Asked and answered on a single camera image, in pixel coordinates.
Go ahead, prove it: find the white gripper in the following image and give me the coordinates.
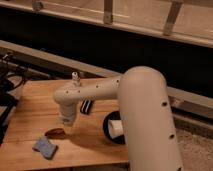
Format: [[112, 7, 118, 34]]
[[59, 104, 77, 124]]

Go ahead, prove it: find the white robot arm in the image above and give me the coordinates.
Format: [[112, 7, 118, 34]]
[[53, 66, 184, 171]]

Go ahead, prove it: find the clear plastic bottle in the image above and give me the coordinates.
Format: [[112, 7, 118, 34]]
[[72, 72, 81, 86]]

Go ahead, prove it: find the blue sponge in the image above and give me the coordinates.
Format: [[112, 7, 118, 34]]
[[32, 136, 58, 159]]

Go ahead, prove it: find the white paper cup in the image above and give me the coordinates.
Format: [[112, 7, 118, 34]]
[[108, 120, 123, 138]]

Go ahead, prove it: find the black round plate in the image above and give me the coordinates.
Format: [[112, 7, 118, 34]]
[[103, 111, 125, 144]]

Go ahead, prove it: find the black equipment with cables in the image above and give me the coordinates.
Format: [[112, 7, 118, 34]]
[[0, 53, 26, 145]]

